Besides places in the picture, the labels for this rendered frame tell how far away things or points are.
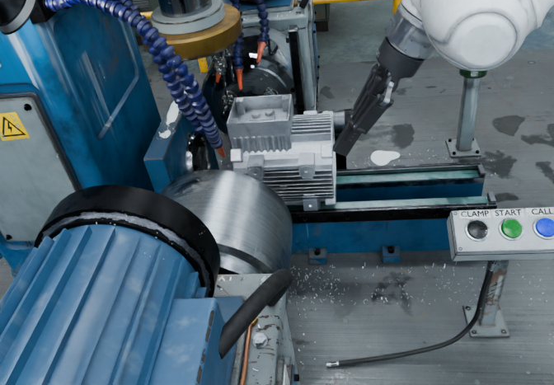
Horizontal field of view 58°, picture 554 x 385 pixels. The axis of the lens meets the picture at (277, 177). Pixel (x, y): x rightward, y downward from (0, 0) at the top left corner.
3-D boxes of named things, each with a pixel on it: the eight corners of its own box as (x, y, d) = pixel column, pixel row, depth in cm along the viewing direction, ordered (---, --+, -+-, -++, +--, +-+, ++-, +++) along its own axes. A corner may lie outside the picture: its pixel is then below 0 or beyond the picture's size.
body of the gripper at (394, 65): (383, 26, 85) (357, 72, 91) (388, 48, 79) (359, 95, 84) (422, 44, 87) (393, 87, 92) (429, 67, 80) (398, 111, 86)
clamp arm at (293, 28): (297, 135, 117) (284, 30, 102) (297, 129, 120) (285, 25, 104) (312, 134, 117) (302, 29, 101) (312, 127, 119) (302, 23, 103)
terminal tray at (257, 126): (232, 154, 101) (225, 124, 96) (240, 125, 109) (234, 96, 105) (292, 152, 99) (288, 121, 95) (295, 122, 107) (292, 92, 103)
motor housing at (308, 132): (241, 224, 107) (225, 152, 95) (253, 169, 122) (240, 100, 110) (336, 222, 104) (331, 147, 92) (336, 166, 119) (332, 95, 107)
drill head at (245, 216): (122, 438, 75) (55, 342, 59) (178, 255, 103) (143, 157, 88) (289, 443, 71) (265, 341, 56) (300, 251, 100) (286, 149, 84)
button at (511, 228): (500, 241, 78) (504, 237, 76) (497, 223, 79) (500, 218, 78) (521, 240, 78) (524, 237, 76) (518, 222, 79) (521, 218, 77)
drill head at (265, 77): (206, 166, 126) (182, 76, 111) (230, 86, 158) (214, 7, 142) (305, 161, 123) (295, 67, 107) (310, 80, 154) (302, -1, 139)
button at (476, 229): (467, 241, 79) (469, 237, 77) (464, 223, 80) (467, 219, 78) (487, 241, 78) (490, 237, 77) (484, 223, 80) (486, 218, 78)
